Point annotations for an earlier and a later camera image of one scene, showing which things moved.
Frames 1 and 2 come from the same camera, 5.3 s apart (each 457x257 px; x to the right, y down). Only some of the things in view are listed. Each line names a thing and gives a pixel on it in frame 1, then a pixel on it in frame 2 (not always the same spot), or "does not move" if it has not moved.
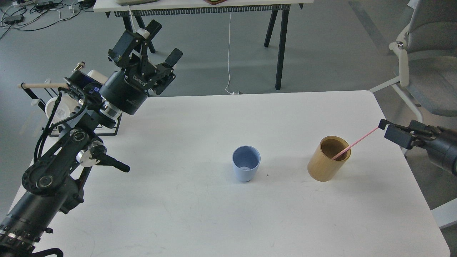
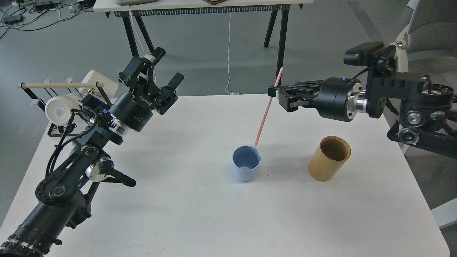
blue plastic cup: [246, 159] does not move
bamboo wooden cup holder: [321, 166] does not move
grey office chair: [427, 46] does not move
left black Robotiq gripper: [125, 89] to [134, 109]
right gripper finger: [415, 125] to [311, 87]
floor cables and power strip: [34, 15] does not move
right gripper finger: [406, 139] to [291, 102]
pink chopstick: [355, 141] to [267, 110]
